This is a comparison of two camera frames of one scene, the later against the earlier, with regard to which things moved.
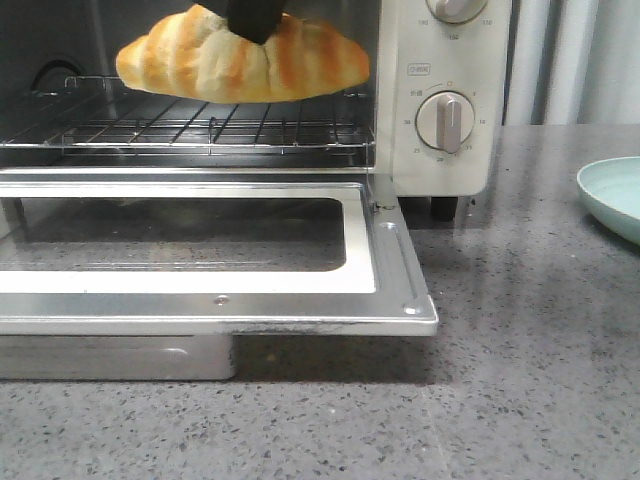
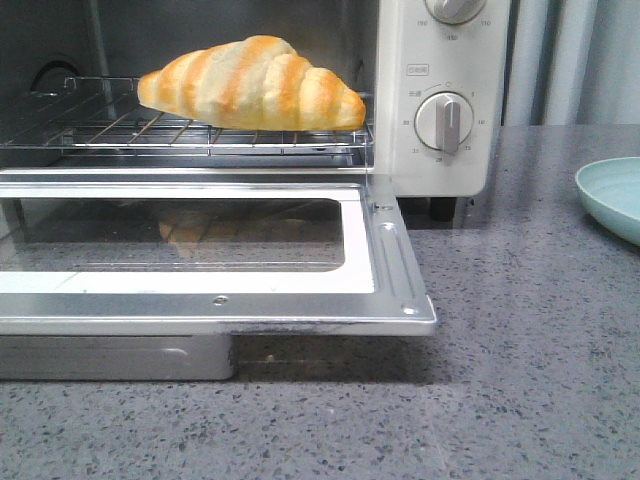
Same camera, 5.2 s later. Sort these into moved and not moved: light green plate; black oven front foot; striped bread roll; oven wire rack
Moved: striped bread roll
Not moved: oven wire rack; black oven front foot; light green plate
